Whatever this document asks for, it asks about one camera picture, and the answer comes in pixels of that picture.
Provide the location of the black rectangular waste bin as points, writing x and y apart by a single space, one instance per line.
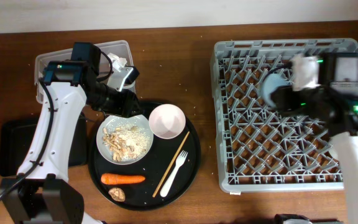
16 138

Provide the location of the round black serving tray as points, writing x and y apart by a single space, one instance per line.
152 166

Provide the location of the brown mushroom piece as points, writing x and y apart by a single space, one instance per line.
117 194

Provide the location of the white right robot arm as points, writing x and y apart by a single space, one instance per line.
324 87

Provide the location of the white plastic fork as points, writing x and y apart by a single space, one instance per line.
180 160

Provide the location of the light blue plastic cup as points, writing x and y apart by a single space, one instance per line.
269 85

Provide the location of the clear plastic waste bin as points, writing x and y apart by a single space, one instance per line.
120 48

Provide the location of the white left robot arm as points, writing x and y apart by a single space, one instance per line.
40 192

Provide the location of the orange carrot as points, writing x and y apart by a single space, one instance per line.
116 179

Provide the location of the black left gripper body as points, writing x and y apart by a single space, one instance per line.
111 100

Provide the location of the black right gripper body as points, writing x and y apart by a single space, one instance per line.
304 101

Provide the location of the crumpled white tissue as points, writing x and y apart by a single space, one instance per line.
118 63

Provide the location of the grey plastic dishwasher rack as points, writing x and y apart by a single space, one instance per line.
257 149

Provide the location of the grey plate with food scraps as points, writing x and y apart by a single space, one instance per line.
124 141

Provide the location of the wooden chopstick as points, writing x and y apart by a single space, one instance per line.
170 166

